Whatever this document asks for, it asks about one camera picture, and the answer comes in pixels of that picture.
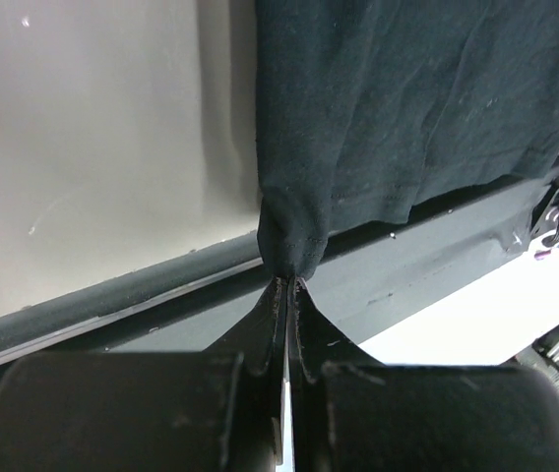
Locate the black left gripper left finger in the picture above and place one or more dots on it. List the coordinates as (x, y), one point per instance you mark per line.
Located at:
(218, 409)

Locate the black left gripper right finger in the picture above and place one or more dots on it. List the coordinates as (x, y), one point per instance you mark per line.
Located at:
(351, 412)

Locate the black t-shirt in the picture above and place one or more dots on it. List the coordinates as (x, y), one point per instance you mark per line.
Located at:
(367, 109)

